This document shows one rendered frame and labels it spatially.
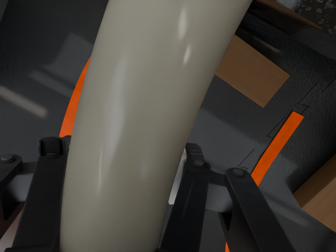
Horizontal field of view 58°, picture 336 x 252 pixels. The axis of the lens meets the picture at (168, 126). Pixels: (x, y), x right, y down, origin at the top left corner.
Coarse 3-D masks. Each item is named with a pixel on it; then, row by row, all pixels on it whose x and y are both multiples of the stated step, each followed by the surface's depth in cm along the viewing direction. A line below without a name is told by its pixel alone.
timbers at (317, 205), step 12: (324, 168) 107; (312, 180) 109; (324, 180) 104; (300, 192) 110; (312, 192) 105; (324, 192) 103; (300, 204) 107; (312, 204) 105; (324, 204) 105; (324, 216) 107
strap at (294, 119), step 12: (84, 72) 99; (72, 96) 102; (72, 108) 104; (72, 120) 105; (288, 120) 103; (300, 120) 103; (60, 132) 107; (288, 132) 105; (276, 144) 106; (264, 156) 108; (264, 168) 110
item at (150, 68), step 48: (144, 0) 6; (192, 0) 6; (240, 0) 6; (96, 48) 7; (144, 48) 6; (192, 48) 6; (96, 96) 7; (144, 96) 6; (192, 96) 7; (96, 144) 7; (144, 144) 7; (96, 192) 7; (144, 192) 7; (96, 240) 8; (144, 240) 8
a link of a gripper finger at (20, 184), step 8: (64, 136) 18; (24, 168) 14; (32, 168) 14; (16, 176) 14; (24, 176) 14; (8, 184) 13; (16, 184) 14; (24, 184) 14; (8, 192) 14; (16, 192) 14; (24, 192) 14; (8, 200) 14; (16, 200) 14; (24, 200) 14
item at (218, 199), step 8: (192, 144) 18; (192, 152) 17; (200, 152) 17; (184, 168) 15; (216, 176) 15; (208, 184) 14; (216, 184) 14; (224, 184) 14; (208, 192) 14; (216, 192) 14; (224, 192) 14; (208, 200) 14; (216, 200) 14; (224, 200) 14; (208, 208) 15; (216, 208) 14; (224, 208) 14; (232, 208) 14
